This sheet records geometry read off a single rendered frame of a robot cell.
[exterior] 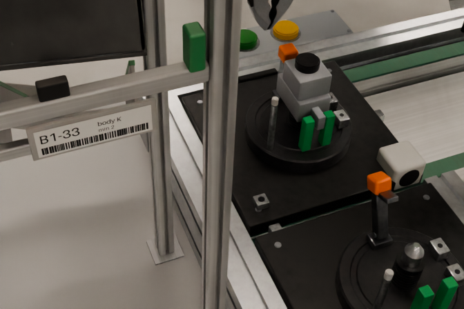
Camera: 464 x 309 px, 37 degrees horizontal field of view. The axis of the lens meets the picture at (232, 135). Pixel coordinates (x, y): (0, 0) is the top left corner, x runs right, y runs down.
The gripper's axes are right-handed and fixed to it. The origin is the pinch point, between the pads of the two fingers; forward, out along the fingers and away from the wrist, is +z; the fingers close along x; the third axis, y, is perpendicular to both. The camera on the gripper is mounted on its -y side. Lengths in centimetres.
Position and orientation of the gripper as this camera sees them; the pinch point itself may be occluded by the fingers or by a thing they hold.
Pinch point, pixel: (270, 24)
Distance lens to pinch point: 92.7
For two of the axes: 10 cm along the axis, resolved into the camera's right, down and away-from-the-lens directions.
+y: -3.8, -6.7, 6.4
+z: -0.4, 7.0, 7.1
